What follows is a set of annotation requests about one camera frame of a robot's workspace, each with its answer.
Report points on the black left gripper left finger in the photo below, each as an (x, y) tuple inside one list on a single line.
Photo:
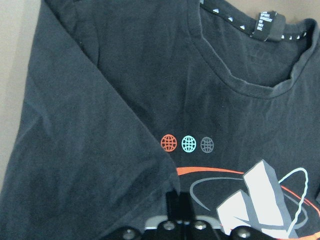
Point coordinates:
[(173, 206)]

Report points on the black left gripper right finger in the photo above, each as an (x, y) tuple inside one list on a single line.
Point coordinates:
[(186, 208)]

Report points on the black printed t-shirt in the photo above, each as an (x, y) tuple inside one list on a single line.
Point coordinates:
[(126, 100)]

